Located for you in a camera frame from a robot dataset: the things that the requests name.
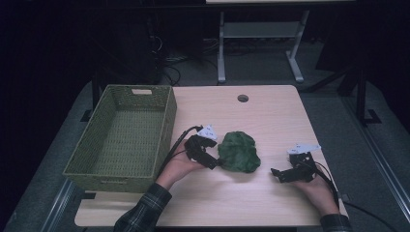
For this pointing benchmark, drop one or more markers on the green woven basket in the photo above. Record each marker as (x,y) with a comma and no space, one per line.
(129,138)

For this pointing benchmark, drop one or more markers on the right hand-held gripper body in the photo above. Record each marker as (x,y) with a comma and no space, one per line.
(303,167)

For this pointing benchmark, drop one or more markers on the green fleece garment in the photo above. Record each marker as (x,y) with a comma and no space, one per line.
(238,151)

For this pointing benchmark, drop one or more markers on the grey table edge clip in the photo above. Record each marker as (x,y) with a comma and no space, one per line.
(344,196)

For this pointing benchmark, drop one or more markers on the white desk with metal frame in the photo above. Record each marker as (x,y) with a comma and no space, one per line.
(261,29)

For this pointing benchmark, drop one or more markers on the person's left hand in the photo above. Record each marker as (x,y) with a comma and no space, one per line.
(179,167)

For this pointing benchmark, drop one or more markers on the metal floor rail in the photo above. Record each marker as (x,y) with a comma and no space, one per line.
(386,167)
(59,206)

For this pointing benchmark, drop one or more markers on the black metal stand leg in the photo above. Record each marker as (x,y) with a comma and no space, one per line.
(361,96)

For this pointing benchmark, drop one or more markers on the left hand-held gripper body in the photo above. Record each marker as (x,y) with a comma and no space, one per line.
(196,146)

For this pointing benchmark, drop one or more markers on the person's right hand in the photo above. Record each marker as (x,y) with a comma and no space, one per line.
(319,193)

